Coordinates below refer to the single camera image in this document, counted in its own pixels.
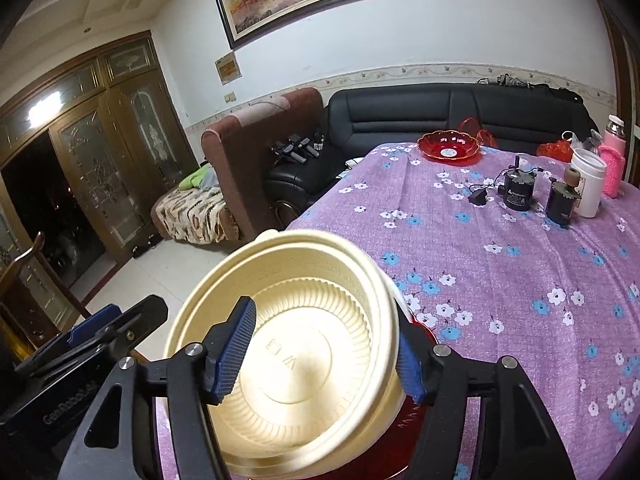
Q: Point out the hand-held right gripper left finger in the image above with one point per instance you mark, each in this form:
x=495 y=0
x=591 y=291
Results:
x=235 y=350

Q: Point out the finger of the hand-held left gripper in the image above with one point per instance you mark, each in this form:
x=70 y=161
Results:
x=137 y=316
x=95 y=319

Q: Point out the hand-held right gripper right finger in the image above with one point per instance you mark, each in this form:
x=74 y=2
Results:
x=407 y=370

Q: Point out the red plate with gold rim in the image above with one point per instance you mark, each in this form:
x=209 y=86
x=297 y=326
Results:
x=400 y=445

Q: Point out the beige ribbed bowl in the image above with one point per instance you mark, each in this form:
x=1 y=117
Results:
x=310 y=335

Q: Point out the purple floral tablecloth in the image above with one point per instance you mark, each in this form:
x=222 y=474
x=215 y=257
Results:
x=475 y=285

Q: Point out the patterned daybed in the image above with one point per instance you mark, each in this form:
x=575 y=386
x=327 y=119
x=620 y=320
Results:
x=190 y=215

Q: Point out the green cloth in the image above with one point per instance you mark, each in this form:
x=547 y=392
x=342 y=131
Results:
x=195 y=178

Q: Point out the wooden glass door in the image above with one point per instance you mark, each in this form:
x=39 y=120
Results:
x=125 y=135

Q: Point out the black power adapter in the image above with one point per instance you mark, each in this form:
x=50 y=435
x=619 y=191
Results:
x=479 y=196

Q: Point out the brown armchair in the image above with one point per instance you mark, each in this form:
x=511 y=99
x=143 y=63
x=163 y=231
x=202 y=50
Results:
x=250 y=160

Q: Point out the black cylindrical device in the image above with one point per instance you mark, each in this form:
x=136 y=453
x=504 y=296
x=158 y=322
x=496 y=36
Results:
x=517 y=192

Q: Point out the black device with wooden knob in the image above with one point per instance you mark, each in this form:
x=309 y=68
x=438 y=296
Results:
x=560 y=205

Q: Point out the red scalloped glass plate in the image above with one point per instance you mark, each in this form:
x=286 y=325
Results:
x=450 y=147

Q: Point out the white cup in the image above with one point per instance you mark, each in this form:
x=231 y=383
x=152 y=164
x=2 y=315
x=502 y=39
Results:
x=587 y=185

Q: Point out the black leather sofa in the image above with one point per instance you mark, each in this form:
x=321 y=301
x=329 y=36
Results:
x=400 y=110

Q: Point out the pink knitted sleeve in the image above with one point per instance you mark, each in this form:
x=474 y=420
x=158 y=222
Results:
x=612 y=175

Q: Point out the clear plastic bag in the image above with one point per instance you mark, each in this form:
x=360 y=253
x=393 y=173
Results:
x=582 y=141

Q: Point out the pink bottle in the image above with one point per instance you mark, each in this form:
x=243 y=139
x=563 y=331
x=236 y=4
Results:
x=615 y=132

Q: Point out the wall switch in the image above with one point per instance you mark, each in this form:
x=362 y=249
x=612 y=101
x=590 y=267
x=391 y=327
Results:
x=230 y=97

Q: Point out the small wall picture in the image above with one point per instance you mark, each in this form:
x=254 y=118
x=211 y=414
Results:
x=227 y=67

